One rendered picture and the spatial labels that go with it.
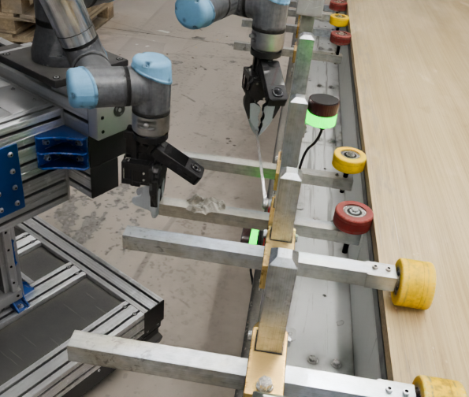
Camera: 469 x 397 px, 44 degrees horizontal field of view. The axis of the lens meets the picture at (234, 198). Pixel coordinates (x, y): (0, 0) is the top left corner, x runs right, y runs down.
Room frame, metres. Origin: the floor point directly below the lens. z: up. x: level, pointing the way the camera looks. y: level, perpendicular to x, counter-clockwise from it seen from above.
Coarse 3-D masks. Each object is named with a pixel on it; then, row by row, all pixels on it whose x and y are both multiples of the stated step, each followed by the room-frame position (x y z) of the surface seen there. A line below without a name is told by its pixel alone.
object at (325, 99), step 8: (312, 96) 1.05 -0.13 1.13; (320, 96) 1.06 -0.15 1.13; (328, 96) 1.06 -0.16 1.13; (320, 104) 1.02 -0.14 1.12; (328, 104) 1.02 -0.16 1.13; (336, 104) 1.03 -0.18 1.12; (304, 128) 1.03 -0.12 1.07; (320, 128) 1.04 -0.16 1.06; (312, 144) 1.05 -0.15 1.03; (304, 152) 1.05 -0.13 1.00
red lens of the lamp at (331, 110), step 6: (312, 102) 1.03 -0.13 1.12; (312, 108) 1.03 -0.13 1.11; (318, 108) 1.02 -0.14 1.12; (324, 108) 1.02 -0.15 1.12; (330, 108) 1.02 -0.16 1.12; (336, 108) 1.03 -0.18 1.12; (318, 114) 1.02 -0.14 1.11; (324, 114) 1.02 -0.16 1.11; (330, 114) 1.02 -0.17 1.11; (336, 114) 1.03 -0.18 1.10
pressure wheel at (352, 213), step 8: (336, 208) 1.00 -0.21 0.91; (344, 208) 1.01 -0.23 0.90; (352, 208) 1.00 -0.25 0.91; (360, 208) 1.01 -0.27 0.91; (368, 208) 1.01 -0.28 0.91; (336, 216) 0.99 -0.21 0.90; (344, 216) 0.97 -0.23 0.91; (352, 216) 0.98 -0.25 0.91; (360, 216) 0.98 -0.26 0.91; (368, 216) 0.98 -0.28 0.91; (336, 224) 0.98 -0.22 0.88; (344, 224) 0.96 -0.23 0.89; (352, 224) 0.96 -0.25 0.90; (360, 224) 0.96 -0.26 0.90; (368, 224) 0.97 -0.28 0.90; (352, 232) 0.96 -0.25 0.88; (360, 232) 0.96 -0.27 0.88; (344, 248) 0.99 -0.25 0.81
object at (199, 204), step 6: (192, 198) 1.03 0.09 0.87; (198, 198) 1.03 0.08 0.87; (204, 198) 1.04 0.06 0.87; (210, 198) 1.04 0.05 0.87; (216, 198) 1.04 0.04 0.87; (192, 204) 1.02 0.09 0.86; (198, 204) 1.02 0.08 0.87; (204, 204) 1.02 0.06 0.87; (210, 204) 1.01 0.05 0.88; (216, 204) 1.02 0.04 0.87; (222, 204) 1.02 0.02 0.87; (192, 210) 1.00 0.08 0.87; (198, 210) 0.99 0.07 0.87; (204, 210) 1.00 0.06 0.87; (210, 210) 1.00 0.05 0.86; (216, 210) 1.01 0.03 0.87
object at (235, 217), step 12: (168, 204) 1.02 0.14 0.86; (180, 204) 1.02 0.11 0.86; (168, 216) 1.01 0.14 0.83; (180, 216) 1.01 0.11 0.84; (192, 216) 1.01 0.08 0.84; (204, 216) 1.01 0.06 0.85; (216, 216) 1.01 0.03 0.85; (228, 216) 1.00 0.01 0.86; (240, 216) 1.00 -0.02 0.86; (252, 216) 1.01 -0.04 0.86; (264, 216) 1.01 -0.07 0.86; (252, 228) 1.00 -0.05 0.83; (264, 228) 1.00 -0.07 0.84; (300, 228) 0.99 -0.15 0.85; (312, 228) 0.99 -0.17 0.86; (324, 228) 0.99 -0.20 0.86; (336, 228) 0.99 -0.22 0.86; (336, 240) 0.98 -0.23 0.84; (348, 240) 0.98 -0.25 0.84
